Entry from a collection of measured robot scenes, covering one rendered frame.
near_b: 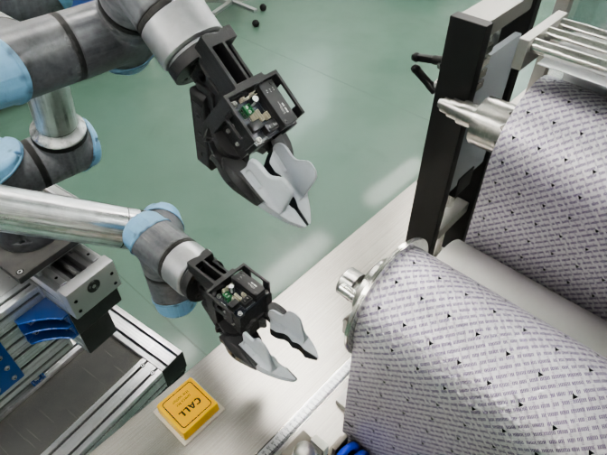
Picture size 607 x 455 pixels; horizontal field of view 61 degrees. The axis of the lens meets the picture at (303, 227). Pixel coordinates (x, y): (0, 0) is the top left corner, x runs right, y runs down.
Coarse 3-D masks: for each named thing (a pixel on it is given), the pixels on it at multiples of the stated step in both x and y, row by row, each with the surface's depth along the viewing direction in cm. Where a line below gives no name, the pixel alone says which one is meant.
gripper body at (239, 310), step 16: (208, 256) 73; (192, 272) 73; (208, 272) 73; (224, 272) 73; (240, 272) 71; (256, 272) 71; (192, 288) 75; (208, 288) 72; (224, 288) 70; (240, 288) 70; (256, 288) 69; (208, 304) 70; (224, 304) 69; (240, 304) 69; (256, 304) 71; (224, 320) 72; (240, 320) 68; (256, 320) 72
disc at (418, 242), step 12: (408, 240) 53; (420, 240) 55; (396, 252) 51; (384, 264) 51; (372, 276) 51; (372, 288) 51; (360, 300) 50; (348, 324) 52; (348, 336) 52; (348, 348) 55
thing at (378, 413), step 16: (352, 368) 58; (352, 384) 60; (368, 384) 57; (384, 384) 55; (352, 400) 62; (368, 400) 59; (384, 400) 57; (400, 400) 54; (352, 416) 65; (368, 416) 62; (384, 416) 59; (400, 416) 56; (416, 416) 53; (352, 432) 67; (368, 432) 64; (384, 432) 61; (400, 432) 58; (416, 432) 55; (432, 432) 53; (448, 432) 51; (368, 448) 67; (384, 448) 63; (400, 448) 60; (416, 448) 57; (432, 448) 55; (448, 448) 52; (464, 448) 50
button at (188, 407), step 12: (192, 384) 85; (168, 396) 83; (180, 396) 83; (192, 396) 83; (204, 396) 83; (168, 408) 82; (180, 408) 82; (192, 408) 82; (204, 408) 82; (216, 408) 83; (168, 420) 81; (180, 420) 81; (192, 420) 81; (204, 420) 82; (180, 432) 80; (192, 432) 81
